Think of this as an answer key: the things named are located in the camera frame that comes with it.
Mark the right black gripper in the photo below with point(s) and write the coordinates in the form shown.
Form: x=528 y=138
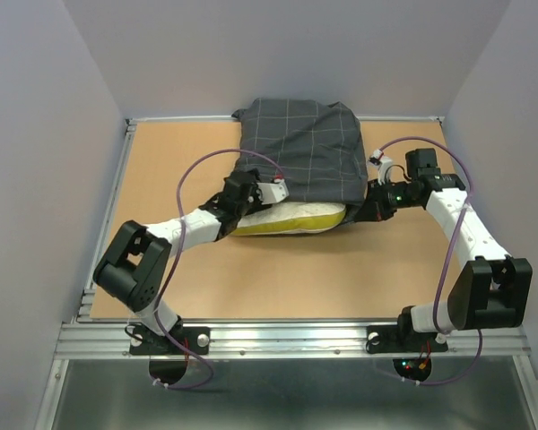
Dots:
x=374 y=208

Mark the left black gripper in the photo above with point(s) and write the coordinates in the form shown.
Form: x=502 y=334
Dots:
x=256 y=204

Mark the white pillow yellow edge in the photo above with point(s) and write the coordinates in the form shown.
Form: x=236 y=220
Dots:
x=292 y=218

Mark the dark grey checked pillowcase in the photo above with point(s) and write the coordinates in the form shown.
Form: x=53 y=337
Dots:
x=319 y=148

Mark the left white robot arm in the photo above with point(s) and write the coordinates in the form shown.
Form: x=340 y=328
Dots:
x=132 y=268

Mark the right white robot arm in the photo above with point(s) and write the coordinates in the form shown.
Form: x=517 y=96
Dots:
x=492 y=288

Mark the metal front panel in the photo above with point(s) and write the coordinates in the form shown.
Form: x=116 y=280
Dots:
x=291 y=394

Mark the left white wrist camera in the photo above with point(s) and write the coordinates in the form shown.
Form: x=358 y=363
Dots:
x=273 y=192

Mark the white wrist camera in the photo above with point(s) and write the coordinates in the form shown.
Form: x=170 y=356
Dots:
x=383 y=164
x=273 y=192

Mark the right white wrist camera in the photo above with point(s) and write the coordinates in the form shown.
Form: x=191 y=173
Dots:
x=383 y=164

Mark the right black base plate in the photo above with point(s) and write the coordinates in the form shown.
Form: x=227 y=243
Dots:
x=389 y=339

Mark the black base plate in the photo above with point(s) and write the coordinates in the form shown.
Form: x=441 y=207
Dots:
x=144 y=342
x=389 y=339

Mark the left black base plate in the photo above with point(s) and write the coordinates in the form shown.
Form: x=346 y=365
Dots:
x=144 y=342

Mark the aluminium frame rail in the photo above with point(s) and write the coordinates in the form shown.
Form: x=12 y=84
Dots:
x=262 y=297

